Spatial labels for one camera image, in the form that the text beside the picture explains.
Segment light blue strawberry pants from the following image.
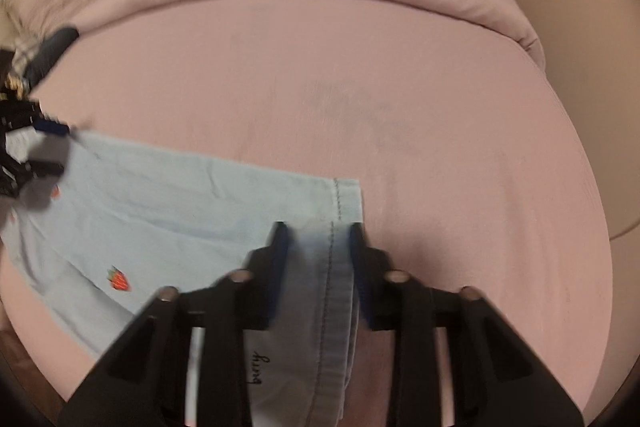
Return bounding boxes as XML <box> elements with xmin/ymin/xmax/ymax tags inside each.
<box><xmin>1</xmin><ymin>129</ymin><xmax>362</xmax><ymax>426</ymax></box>

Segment pink bed sheet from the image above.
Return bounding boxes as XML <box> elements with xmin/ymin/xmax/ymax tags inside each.
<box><xmin>1</xmin><ymin>0</ymin><xmax>612</xmax><ymax>426</ymax></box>

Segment dark folded garment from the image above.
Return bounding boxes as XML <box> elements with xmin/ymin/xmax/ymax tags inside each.
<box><xmin>23</xmin><ymin>26</ymin><xmax>79</xmax><ymax>91</ymax></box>

